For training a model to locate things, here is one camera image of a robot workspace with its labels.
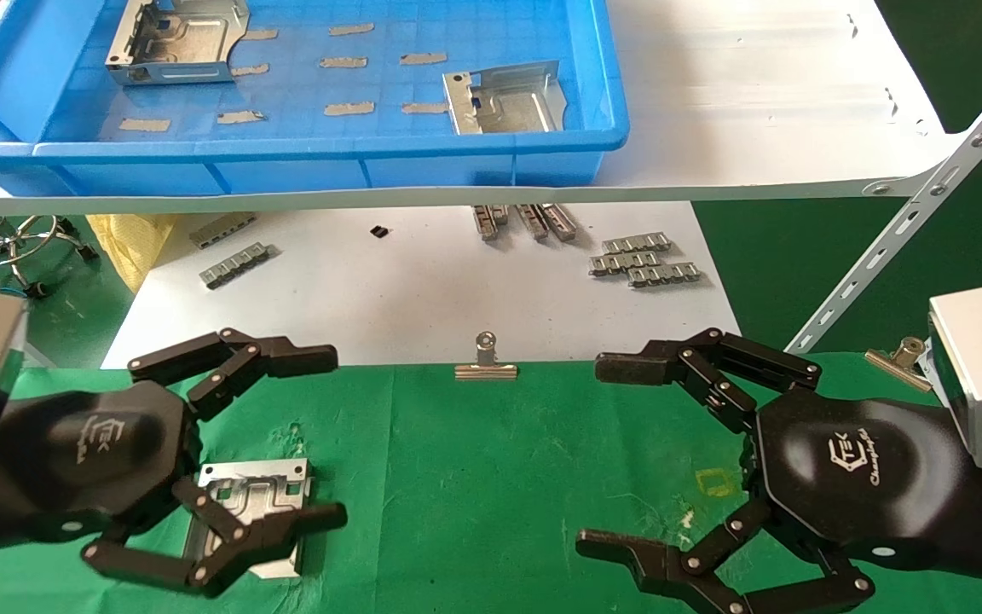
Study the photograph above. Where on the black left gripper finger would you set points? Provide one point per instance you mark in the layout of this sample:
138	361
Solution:
286	527
286	356

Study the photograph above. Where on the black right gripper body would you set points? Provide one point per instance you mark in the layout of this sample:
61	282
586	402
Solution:
849	477

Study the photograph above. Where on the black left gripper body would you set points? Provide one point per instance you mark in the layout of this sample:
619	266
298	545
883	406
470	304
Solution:
90	452

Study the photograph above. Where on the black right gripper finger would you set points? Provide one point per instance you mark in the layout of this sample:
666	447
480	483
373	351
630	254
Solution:
644	367
653	567

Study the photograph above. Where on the sheet metal bracket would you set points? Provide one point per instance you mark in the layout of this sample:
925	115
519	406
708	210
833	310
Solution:
516	107
274	486
184	43

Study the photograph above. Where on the small grey slotted metal part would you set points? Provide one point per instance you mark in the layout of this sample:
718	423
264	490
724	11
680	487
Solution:
222	230
664	275
484	222
636	244
534	222
625	263
233	265
559	222

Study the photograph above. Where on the grey perforated angle bar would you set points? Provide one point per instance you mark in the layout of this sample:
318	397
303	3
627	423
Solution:
37	356

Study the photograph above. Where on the silver binder clip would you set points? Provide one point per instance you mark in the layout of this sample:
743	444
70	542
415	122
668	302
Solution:
896	368
486	368

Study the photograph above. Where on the green cloth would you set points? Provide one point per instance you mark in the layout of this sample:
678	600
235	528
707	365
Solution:
474	477

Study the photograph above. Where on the yellow cloth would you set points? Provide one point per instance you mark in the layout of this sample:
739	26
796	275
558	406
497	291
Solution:
129	243

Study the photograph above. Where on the blue plastic tray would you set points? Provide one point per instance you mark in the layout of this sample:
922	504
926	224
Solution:
303	162

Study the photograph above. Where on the chrome stool base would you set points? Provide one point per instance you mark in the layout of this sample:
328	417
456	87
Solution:
9	247

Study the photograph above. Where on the beige tape strip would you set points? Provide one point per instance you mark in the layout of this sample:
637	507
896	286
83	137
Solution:
261	35
251	70
343	62
349	108
240	117
423	59
144	124
424	108
351	29

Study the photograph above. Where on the white shelf board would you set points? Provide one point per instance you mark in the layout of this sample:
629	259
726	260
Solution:
755	102

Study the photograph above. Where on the white perforated angle bar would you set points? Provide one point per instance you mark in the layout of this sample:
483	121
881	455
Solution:
934	183

